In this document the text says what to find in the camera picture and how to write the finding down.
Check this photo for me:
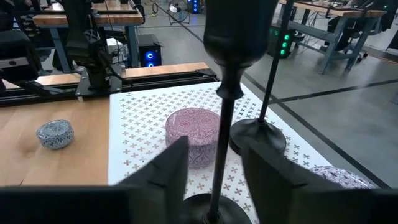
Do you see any black lit computer tower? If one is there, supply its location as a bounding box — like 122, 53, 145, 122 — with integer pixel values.
186, 0, 203, 14

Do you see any medium black candlestick holder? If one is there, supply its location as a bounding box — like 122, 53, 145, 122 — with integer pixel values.
229, 0, 295, 156

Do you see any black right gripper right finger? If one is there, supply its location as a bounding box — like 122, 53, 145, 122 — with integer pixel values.
241, 146, 398, 224

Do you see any pink patterned candle tin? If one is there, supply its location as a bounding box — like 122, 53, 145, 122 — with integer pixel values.
164, 107, 221, 170

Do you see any wooden top workbench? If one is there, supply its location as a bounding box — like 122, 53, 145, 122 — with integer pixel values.
278, 0, 388, 75
32, 0, 144, 74

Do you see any purple floral candle tin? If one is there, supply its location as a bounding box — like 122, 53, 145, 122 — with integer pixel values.
309, 165, 376, 190

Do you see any short black candlestick holder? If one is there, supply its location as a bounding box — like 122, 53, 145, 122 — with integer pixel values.
182, 0, 280, 224

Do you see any blue leaf-patterned candle tin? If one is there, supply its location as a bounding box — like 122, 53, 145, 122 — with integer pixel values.
35, 119, 75, 150

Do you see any black office chair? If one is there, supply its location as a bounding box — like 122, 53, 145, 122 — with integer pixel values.
326, 15, 369, 65

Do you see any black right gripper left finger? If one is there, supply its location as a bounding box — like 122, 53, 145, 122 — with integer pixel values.
116, 136, 190, 224

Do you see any grey floor fan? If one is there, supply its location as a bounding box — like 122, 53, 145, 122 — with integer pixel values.
167, 0, 191, 25

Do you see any white perforated shelf riser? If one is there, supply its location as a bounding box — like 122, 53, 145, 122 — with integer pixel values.
107, 81, 391, 224

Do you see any computer tower with green lights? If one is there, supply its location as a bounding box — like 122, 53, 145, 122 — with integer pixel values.
269, 24, 296, 60

